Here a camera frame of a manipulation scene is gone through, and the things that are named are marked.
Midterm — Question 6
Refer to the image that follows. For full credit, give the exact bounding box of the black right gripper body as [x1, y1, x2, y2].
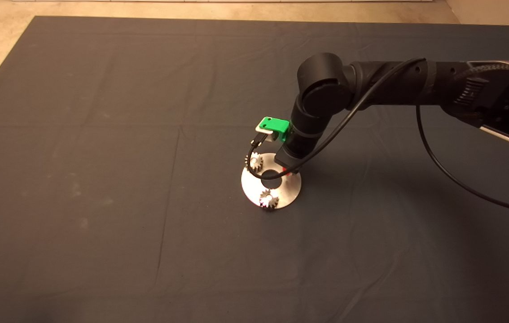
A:
[273, 134, 323, 175]

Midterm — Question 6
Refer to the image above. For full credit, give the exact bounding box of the small steel planetary gear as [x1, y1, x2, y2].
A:
[259, 188, 281, 211]
[245, 152, 263, 174]

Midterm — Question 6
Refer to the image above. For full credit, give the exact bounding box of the round metal carrier plate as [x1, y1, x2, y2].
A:
[241, 153, 302, 210]

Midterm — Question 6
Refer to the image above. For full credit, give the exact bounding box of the dark grey table cloth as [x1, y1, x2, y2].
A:
[0, 16, 509, 323]

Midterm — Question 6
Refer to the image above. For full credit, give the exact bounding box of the green right camera mount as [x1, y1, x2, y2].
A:
[258, 116, 291, 144]

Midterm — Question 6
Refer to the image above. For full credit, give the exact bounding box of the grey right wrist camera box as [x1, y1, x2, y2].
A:
[255, 125, 280, 144]

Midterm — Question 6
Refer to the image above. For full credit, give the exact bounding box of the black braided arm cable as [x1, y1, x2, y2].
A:
[456, 62, 509, 83]

